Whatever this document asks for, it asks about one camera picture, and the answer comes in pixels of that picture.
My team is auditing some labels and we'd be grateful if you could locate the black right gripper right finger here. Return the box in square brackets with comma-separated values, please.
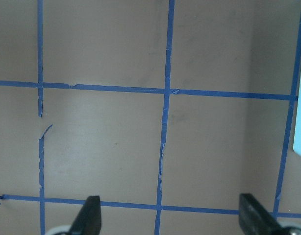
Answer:
[239, 193, 284, 235]

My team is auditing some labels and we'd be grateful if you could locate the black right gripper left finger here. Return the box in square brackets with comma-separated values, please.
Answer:
[68, 196, 102, 235]

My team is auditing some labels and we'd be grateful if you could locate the brown paper table cover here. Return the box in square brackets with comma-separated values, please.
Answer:
[0, 0, 301, 235]

